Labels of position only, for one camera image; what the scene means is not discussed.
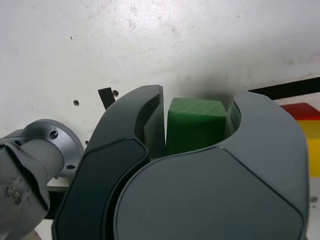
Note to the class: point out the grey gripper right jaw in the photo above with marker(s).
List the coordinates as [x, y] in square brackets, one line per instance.
[212, 195]

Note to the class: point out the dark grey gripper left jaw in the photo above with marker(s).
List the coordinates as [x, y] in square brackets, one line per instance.
[112, 162]

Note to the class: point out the green cube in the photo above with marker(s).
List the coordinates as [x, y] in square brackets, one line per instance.
[192, 130]

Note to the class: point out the yellow cube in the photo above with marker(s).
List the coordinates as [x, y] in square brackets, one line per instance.
[315, 155]

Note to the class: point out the red cube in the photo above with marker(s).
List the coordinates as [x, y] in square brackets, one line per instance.
[305, 111]

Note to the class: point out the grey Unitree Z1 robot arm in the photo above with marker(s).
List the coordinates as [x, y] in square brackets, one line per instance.
[25, 175]

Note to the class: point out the black tape square outline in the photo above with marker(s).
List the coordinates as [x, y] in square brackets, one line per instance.
[295, 87]

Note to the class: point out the black tape strip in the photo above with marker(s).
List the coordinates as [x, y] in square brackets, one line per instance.
[106, 97]

